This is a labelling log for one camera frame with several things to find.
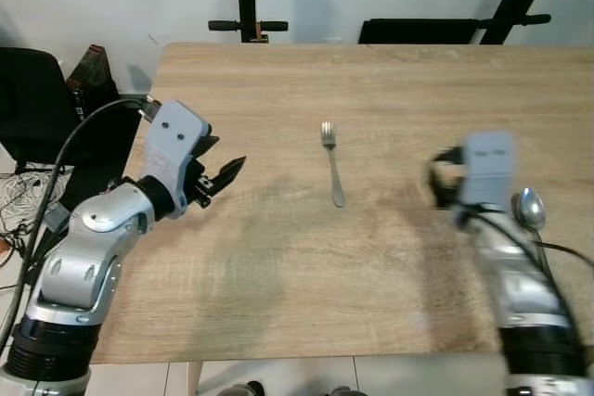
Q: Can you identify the long black left arm cable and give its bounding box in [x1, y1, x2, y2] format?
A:
[0, 96, 155, 351]

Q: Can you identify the dark brown triangular object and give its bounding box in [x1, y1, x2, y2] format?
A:
[65, 44, 114, 93]

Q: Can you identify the silver fork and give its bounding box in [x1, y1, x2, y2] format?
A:
[320, 121, 346, 209]

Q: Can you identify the white cable bundle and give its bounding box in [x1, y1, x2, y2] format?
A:
[0, 169, 58, 232]

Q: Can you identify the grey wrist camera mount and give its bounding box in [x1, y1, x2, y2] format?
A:
[139, 99, 211, 185]
[458, 132, 516, 211]

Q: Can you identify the black padded bench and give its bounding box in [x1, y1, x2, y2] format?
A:
[358, 18, 485, 45]

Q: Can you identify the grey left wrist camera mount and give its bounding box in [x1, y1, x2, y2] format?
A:
[139, 99, 211, 185]

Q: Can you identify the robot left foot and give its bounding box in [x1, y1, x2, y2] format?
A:
[218, 380, 266, 396]

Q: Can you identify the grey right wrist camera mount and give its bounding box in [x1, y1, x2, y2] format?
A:
[458, 132, 516, 211]

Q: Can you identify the black looping right arm cable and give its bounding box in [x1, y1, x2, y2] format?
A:
[534, 238, 594, 269]

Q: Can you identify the silver spoon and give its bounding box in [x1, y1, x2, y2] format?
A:
[513, 188, 549, 233]

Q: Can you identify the light oak wooden table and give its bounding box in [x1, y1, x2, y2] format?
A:
[90, 41, 594, 396]

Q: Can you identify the black office chair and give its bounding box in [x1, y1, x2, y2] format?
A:
[0, 46, 142, 213]

